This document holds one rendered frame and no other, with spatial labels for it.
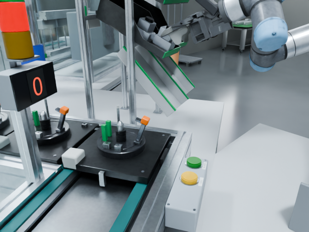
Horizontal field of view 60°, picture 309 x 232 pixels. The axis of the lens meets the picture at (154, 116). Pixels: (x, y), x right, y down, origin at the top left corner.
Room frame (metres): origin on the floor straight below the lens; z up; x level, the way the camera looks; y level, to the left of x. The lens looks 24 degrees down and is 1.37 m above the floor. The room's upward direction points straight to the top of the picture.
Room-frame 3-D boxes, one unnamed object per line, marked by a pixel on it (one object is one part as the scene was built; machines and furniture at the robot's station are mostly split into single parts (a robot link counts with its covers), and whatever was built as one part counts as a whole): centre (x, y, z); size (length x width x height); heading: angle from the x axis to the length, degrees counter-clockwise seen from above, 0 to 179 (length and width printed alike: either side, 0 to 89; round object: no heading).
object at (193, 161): (0.60, -0.11, 0.96); 0.04 x 0.04 x 0.02
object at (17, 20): (0.53, 0.26, 1.34); 0.05 x 0.05 x 0.05
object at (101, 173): (0.56, 0.13, 0.95); 0.01 x 0.01 x 0.04; 73
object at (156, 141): (0.68, 0.10, 0.96); 0.24 x 0.24 x 0.02; 73
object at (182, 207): (0.54, -0.09, 0.93); 0.21 x 0.07 x 0.06; 163
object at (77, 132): (0.75, 0.34, 1.01); 0.24 x 0.24 x 0.13; 73
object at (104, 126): (0.68, 0.14, 1.01); 0.01 x 0.01 x 0.05; 73
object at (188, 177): (0.54, -0.09, 0.96); 0.04 x 0.04 x 0.02
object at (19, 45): (0.53, 0.26, 1.29); 0.05 x 0.05 x 0.05
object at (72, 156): (0.61, 0.22, 0.97); 0.05 x 0.05 x 0.04; 73
